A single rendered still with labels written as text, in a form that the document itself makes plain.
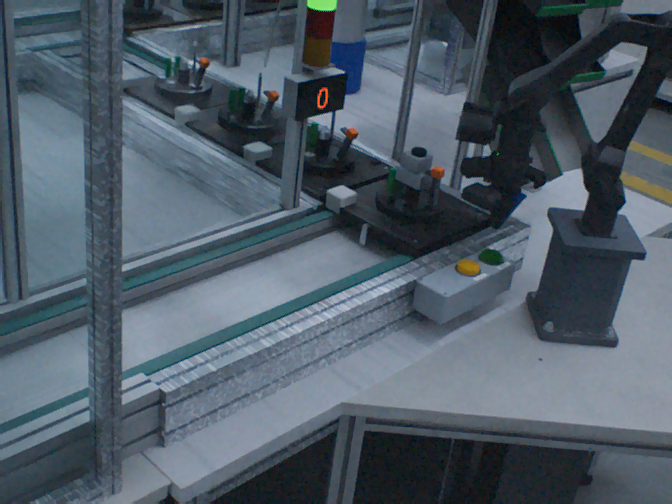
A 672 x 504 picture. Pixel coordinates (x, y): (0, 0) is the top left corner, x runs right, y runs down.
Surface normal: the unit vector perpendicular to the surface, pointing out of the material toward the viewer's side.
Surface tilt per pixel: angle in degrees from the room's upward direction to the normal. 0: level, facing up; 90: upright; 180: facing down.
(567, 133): 45
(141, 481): 0
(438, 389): 0
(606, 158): 61
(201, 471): 0
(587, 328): 90
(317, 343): 90
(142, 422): 90
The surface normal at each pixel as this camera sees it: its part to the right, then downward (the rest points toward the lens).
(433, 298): -0.70, 0.28
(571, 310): 0.00, 0.49
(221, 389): 0.70, 0.41
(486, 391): 0.11, -0.87
